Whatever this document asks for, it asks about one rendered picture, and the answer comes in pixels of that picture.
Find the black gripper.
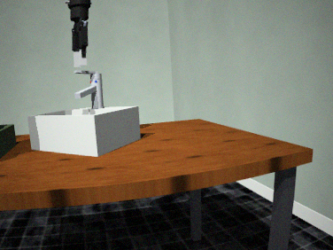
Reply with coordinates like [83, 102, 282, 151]
[70, 5, 89, 67]

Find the white rectangular sink basin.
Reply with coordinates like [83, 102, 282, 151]
[27, 106, 141, 157]

